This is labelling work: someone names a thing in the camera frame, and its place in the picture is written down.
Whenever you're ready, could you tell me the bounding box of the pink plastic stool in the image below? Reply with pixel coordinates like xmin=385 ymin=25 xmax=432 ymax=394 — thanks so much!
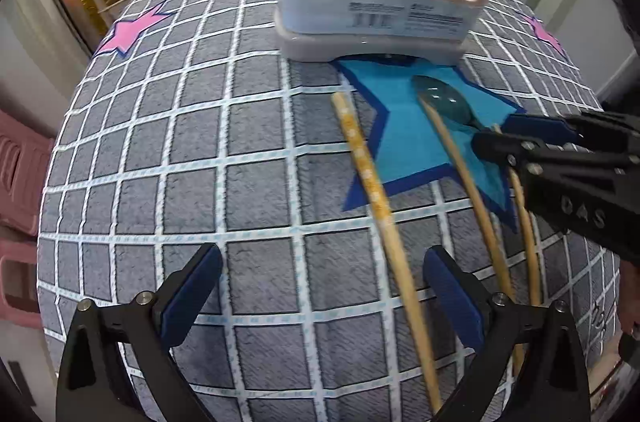
xmin=0 ymin=239 xmax=62 ymax=329

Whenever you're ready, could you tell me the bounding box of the grey checked star tablecloth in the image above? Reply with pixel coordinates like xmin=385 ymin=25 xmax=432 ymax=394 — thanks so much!
xmin=37 ymin=0 xmax=623 ymax=422

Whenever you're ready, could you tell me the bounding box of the dotted-tip single wooden chopstick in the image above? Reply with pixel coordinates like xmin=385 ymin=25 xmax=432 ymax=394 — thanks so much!
xmin=331 ymin=91 xmax=444 ymax=414

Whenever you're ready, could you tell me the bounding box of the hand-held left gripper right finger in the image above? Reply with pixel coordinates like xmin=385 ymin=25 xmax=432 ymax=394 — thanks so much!
xmin=422 ymin=246 xmax=592 ymax=422

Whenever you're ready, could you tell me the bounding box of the stack of pink plastic stools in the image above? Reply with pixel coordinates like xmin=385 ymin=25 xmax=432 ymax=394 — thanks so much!
xmin=0 ymin=109 xmax=54 ymax=237

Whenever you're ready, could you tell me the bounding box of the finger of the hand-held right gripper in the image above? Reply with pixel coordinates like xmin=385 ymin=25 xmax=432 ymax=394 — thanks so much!
xmin=472 ymin=129 xmax=553 ymax=177
xmin=502 ymin=115 xmax=585 ymax=144

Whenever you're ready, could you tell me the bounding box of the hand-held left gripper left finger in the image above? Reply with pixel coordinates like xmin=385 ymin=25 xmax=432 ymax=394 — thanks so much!
xmin=56 ymin=243 xmax=224 ymax=422

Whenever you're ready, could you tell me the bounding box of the dark translucent plastic spoon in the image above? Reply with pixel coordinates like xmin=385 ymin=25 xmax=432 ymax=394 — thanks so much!
xmin=412 ymin=75 xmax=501 ymax=138

